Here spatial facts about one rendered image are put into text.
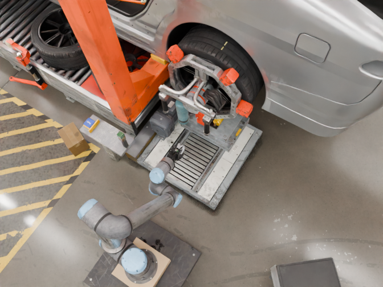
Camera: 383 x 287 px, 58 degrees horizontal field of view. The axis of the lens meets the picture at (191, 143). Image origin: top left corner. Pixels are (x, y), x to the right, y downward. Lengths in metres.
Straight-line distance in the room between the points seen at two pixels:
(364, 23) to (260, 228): 1.77
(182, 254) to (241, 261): 0.54
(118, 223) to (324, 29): 1.34
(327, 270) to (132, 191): 1.63
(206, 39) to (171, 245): 1.44
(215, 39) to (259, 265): 1.72
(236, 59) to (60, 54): 1.72
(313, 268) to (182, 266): 0.89
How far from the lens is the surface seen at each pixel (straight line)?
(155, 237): 2.62
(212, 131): 2.96
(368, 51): 1.81
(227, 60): 2.19
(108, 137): 2.80
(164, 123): 2.82
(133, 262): 2.27
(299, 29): 1.85
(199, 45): 2.24
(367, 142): 3.47
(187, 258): 2.57
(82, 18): 1.89
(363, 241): 3.14
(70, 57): 3.35
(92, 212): 1.78
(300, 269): 2.60
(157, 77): 2.73
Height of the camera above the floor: 2.85
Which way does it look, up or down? 64 degrees down
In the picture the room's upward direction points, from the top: 6 degrees counter-clockwise
